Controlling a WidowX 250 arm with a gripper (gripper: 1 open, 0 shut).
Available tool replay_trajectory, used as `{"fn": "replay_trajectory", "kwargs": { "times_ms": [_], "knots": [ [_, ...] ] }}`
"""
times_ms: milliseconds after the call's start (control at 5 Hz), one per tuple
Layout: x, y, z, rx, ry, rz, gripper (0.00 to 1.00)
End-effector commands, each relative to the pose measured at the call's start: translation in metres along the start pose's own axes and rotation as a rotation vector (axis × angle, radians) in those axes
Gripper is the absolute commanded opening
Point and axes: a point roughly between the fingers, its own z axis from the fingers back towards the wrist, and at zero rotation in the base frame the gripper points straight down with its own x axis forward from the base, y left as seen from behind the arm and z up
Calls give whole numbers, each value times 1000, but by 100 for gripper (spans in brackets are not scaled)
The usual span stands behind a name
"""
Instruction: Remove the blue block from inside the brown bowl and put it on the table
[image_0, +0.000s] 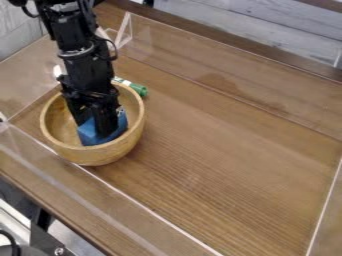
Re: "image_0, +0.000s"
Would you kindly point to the white green marker pen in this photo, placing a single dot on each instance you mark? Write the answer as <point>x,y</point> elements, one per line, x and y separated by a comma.
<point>139,88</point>

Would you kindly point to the blue rectangular block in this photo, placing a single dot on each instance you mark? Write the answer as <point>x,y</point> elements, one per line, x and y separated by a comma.
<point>88,136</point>

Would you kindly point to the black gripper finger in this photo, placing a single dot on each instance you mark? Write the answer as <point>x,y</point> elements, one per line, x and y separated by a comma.
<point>77,107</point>
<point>105,119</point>

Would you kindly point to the clear acrylic corner bracket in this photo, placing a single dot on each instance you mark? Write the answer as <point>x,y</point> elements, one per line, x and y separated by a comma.
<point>117,38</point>

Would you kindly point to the brown wooden bowl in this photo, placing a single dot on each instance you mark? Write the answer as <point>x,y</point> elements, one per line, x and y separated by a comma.
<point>57,127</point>

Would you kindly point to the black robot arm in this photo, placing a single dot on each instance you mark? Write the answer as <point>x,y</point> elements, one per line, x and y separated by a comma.
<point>68,19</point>

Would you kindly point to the black metal table frame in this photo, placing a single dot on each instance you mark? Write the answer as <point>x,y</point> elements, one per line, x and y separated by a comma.
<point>43,244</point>

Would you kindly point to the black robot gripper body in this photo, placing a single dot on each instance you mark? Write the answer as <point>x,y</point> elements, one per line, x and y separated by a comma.
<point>85,83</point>

